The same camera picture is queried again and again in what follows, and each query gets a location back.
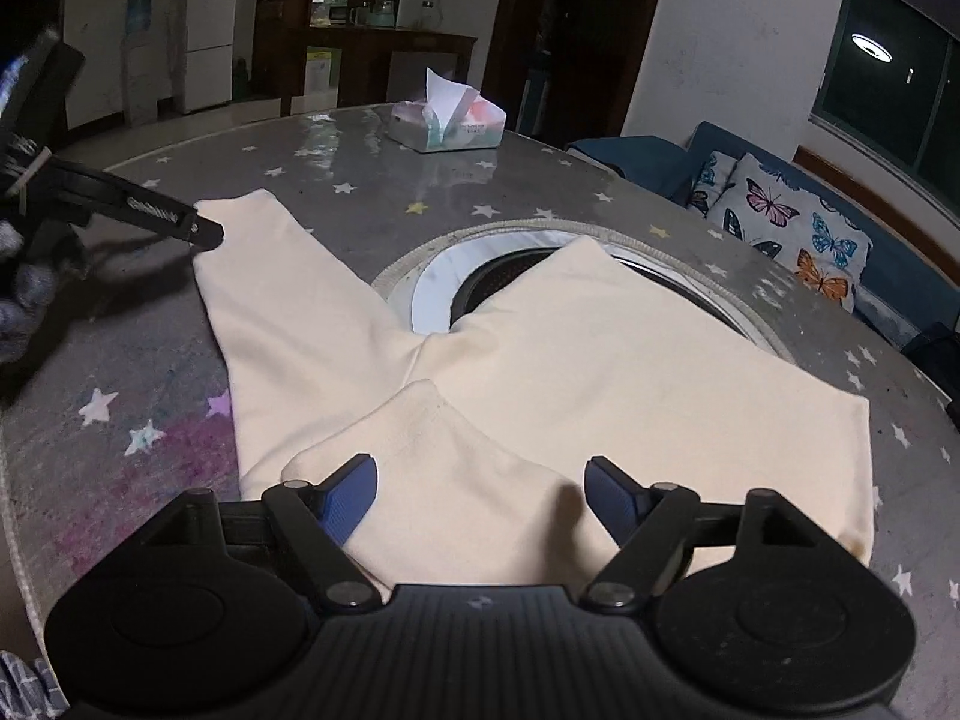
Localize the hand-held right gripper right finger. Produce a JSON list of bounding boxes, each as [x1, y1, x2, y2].
[[579, 454, 830, 610]]

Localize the white box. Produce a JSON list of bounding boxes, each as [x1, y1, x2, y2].
[[303, 46, 344, 96]]

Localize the cream garment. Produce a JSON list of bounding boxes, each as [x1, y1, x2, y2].
[[193, 191, 877, 587]]

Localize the dark wooden door frame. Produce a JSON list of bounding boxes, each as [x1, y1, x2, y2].
[[480, 0, 674, 152]]

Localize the person's checked clothing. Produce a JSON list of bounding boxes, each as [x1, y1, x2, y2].
[[0, 649, 70, 720]]

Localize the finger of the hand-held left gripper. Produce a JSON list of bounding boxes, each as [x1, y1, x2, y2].
[[45, 159, 226, 250]]

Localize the round white table inset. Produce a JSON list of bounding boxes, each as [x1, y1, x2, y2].
[[371, 219, 796, 368]]

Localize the white refrigerator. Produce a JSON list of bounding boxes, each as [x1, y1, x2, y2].
[[183, 0, 242, 115]]

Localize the person's left hand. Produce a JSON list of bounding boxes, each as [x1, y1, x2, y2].
[[0, 219, 89, 350]]

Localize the grey star-print tablecloth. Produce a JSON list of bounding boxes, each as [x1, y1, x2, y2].
[[0, 101, 960, 691]]

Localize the tissue box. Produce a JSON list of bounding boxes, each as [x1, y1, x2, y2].
[[385, 67, 508, 156]]

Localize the black bag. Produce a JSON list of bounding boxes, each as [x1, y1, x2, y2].
[[898, 321, 960, 425]]

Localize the small butterfly print pillow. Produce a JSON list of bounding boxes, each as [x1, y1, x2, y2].
[[685, 150, 741, 218]]

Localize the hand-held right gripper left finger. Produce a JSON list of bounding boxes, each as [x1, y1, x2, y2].
[[139, 453, 385, 610]]

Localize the dark window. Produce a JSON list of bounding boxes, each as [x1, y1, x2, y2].
[[808, 0, 960, 205]]

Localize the water dispenser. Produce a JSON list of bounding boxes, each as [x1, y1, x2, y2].
[[118, 0, 163, 128]]

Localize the blue sofa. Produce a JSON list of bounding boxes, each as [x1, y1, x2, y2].
[[565, 120, 960, 361]]

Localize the dark wooden counter cabinet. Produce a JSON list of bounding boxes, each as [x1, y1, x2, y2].
[[251, 0, 479, 118]]

